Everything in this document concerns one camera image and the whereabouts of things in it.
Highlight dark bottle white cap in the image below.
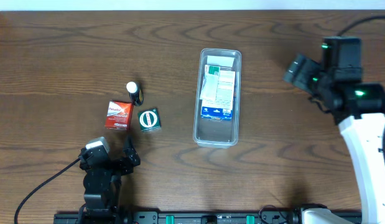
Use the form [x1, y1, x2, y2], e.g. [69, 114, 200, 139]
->
[126, 82, 144, 106]

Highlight blue white medicine box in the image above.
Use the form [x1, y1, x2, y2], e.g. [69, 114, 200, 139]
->
[201, 70, 236, 121]

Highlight white green Panadol box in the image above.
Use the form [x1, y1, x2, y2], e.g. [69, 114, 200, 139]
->
[200, 65, 220, 100]

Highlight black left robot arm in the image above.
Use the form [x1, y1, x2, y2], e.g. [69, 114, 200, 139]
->
[78, 137, 141, 214]

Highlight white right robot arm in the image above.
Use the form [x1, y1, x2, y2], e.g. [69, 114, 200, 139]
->
[284, 54, 385, 223]

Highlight clear plastic container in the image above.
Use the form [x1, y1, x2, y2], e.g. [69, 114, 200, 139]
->
[193, 48, 242, 149]

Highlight green box round logo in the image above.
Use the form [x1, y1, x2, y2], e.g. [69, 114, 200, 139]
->
[137, 108, 161, 132]

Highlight red Panadol box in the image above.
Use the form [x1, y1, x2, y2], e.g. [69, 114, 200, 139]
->
[104, 101, 134, 130]

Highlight black mounting rail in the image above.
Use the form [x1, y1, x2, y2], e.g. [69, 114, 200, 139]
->
[53, 210, 363, 224]

